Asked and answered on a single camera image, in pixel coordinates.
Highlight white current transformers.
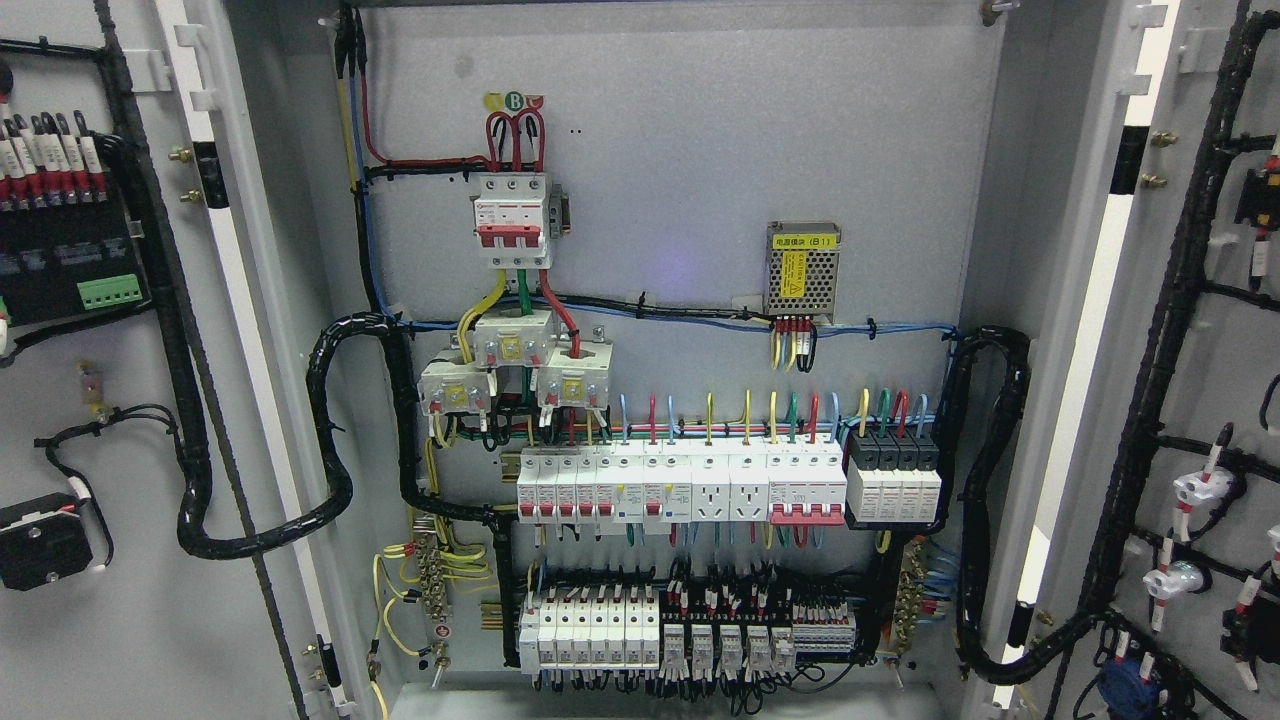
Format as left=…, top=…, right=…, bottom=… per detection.
left=419, top=307, right=613, bottom=416

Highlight white socket and breaker row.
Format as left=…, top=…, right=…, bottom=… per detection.
left=516, top=438, right=847, bottom=536

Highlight metal mesh power supply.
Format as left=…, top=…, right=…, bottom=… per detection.
left=763, top=222, right=841, bottom=318

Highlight red white main breaker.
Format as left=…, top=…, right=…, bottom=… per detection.
left=474, top=173, right=570, bottom=272

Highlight white lower breaker row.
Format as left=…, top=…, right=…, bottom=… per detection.
left=517, top=583, right=663, bottom=682

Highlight black white surge protector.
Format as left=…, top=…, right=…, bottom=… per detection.
left=845, top=430, right=942, bottom=534

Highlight brass left ground busbar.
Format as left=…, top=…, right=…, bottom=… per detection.
left=412, top=511, right=453, bottom=689

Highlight brass ground busbar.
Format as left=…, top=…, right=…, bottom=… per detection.
left=887, top=536, right=927, bottom=657
left=412, top=511, right=453, bottom=689

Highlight lower relay terminal row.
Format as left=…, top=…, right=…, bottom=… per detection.
left=657, top=565, right=858, bottom=693

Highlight brass right ground busbar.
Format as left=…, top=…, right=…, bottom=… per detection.
left=887, top=536, right=927, bottom=657

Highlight black digital power meter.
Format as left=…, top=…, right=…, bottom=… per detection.
left=1, top=190, right=148, bottom=325

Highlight black right cable loom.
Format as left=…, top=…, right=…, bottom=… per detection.
left=934, top=325, right=1096, bottom=685

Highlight black cable loom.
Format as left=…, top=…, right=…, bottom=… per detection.
left=934, top=325, right=1096, bottom=685
left=95, top=129, right=516, bottom=561

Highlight black left cable loom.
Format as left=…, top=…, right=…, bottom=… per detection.
left=95, top=129, right=516, bottom=561

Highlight white rotary selector switch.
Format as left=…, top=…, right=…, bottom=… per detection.
left=1, top=493, right=93, bottom=591

